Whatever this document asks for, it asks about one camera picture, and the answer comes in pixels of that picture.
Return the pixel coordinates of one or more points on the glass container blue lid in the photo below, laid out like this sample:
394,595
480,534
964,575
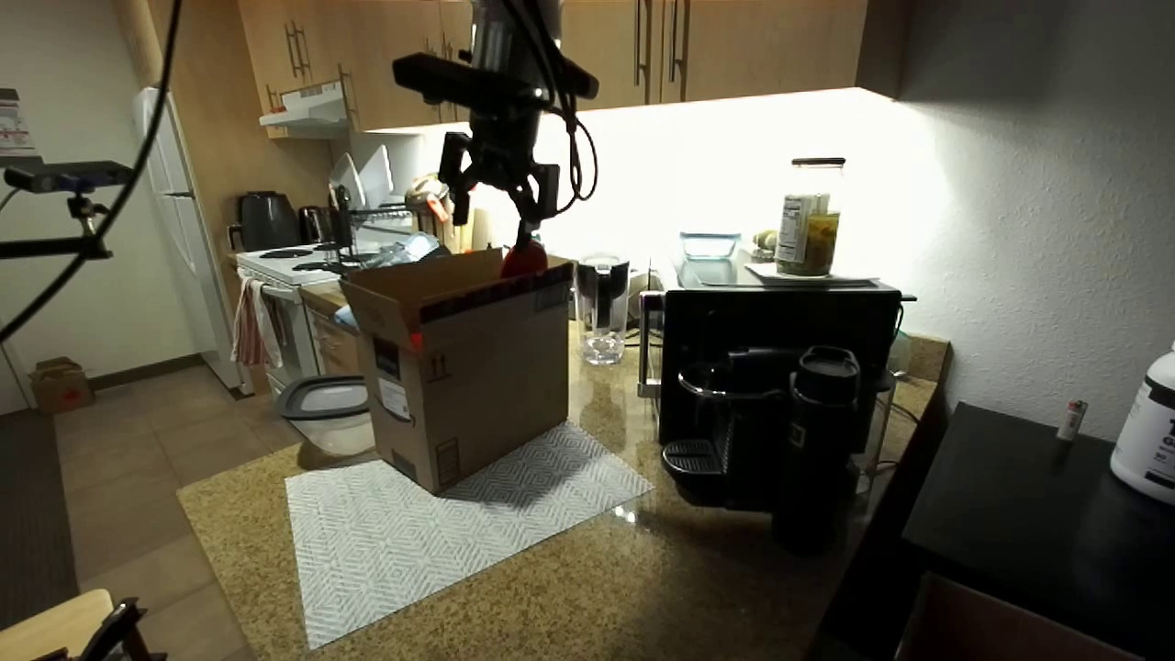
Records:
710,245

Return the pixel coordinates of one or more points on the white tub black lid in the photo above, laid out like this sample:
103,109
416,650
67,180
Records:
1147,426

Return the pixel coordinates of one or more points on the wooden upper cabinets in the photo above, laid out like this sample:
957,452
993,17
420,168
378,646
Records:
736,43

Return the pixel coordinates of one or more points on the black travel tumbler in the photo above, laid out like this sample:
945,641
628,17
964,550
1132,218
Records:
818,452

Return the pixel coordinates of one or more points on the dark floor rug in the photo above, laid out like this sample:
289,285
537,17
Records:
31,515

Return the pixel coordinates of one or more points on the white range hood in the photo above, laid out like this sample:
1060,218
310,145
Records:
307,113

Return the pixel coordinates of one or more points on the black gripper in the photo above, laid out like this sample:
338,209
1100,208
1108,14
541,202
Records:
499,132

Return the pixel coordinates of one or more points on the small cardboard box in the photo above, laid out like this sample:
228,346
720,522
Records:
61,382

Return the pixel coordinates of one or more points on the hanging dish towel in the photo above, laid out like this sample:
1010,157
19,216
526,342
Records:
251,324

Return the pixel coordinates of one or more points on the brown cardboard box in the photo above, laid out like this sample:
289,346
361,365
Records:
471,367

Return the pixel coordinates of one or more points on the black side table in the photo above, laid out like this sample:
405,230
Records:
1040,526

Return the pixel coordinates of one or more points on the white stove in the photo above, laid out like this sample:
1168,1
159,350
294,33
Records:
307,262

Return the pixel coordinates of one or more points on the black kettle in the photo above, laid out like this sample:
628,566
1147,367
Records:
267,220

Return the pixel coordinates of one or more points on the clear glass pitcher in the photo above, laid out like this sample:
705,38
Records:
602,305

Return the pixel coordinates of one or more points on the small white tube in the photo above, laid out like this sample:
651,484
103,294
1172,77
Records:
1072,420

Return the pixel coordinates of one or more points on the wooden chair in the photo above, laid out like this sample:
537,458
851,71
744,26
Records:
67,624

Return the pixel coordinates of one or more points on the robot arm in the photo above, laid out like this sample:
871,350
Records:
515,29

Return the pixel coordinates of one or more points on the white trash can grey lid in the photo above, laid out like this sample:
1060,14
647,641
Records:
323,415

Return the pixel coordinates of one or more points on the glass jar with black lid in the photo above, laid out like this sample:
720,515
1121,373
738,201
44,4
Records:
810,216

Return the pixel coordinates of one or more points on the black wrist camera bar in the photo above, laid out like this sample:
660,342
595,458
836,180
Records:
488,77

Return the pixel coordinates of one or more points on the black coffee machine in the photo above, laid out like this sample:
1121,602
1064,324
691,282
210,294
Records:
756,354

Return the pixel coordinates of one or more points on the white patterned place mat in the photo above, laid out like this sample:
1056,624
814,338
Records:
416,552

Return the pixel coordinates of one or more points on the white plate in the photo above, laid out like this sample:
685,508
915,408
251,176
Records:
810,274

